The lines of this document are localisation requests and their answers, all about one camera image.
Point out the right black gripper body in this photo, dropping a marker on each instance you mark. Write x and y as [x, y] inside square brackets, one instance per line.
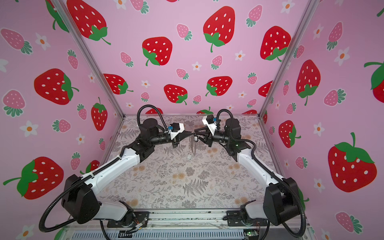
[210, 139]

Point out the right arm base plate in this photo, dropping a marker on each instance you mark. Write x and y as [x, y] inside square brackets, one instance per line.
[236, 218]

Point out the left aluminium corner post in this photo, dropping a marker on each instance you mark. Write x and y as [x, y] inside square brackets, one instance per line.
[86, 23]

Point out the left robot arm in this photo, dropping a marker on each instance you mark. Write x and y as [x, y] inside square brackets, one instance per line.
[82, 203]

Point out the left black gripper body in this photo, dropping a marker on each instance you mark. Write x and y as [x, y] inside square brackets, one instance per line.
[174, 143]

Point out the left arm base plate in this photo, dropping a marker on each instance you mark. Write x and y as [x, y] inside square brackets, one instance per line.
[131, 220]

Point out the right aluminium corner post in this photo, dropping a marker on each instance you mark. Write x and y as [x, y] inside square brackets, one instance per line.
[296, 38]

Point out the aluminium corner post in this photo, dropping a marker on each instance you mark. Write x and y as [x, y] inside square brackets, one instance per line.
[86, 23]
[296, 38]

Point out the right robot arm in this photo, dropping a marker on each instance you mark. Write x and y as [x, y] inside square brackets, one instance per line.
[281, 198]

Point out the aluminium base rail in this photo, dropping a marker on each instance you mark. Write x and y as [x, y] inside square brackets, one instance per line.
[177, 224]

